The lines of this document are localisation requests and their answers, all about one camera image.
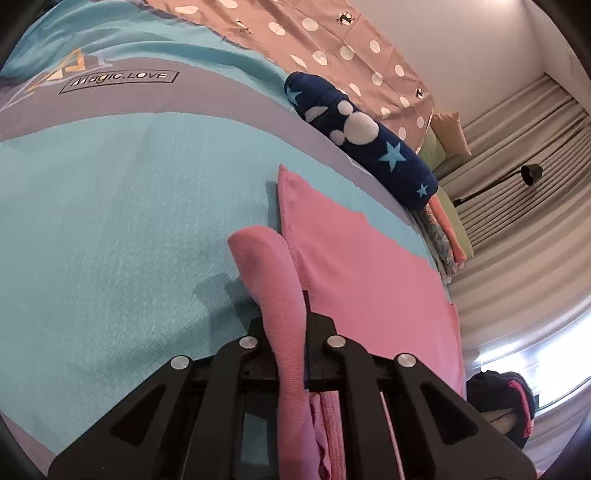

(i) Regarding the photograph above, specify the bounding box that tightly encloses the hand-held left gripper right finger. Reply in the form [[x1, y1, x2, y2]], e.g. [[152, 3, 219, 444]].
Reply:
[[302, 290, 539, 480]]

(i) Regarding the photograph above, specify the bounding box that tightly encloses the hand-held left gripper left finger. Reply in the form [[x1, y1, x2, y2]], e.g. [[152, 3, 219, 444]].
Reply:
[[48, 316, 282, 480]]

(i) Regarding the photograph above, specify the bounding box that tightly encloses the beige curtain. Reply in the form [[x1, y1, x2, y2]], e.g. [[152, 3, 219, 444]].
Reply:
[[434, 74, 591, 462]]

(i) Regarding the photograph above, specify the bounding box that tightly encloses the pink cloth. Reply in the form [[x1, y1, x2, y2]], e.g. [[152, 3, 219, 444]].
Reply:
[[228, 164, 467, 480]]

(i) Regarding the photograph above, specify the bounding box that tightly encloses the black floor lamp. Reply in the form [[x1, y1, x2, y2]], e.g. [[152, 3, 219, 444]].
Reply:
[[452, 164, 544, 208]]

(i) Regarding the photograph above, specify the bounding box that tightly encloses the beige pillow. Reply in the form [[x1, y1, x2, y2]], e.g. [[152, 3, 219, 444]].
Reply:
[[429, 111, 472, 157]]

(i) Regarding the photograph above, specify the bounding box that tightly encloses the floral folded cloth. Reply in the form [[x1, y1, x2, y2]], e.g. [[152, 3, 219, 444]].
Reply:
[[413, 205, 459, 283]]

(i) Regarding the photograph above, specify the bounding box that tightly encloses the dark garment with red print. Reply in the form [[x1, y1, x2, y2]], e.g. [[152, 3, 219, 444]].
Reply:
[[466, 369, 536, 450]]

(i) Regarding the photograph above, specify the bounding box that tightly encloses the coral cloth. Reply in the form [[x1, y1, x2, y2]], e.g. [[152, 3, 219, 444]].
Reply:
[[431, 198, 468, 272]]

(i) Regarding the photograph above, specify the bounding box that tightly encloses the green bed sheet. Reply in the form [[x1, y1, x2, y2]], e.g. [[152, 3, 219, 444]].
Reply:
[[418, 129, 476, 259]]

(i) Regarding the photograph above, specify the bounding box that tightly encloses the teal printed blanket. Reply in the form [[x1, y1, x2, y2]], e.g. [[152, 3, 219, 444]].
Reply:
[[0, 0, 451, 467]]

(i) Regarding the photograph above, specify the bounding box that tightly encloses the navy star print rolled blanket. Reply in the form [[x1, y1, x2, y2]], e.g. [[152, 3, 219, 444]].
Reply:
[[283, 71, 439, 210]]

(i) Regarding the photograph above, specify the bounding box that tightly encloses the pink polka dot blanket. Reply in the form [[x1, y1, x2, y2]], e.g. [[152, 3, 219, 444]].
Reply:
[[134, 0, 437, 155]]

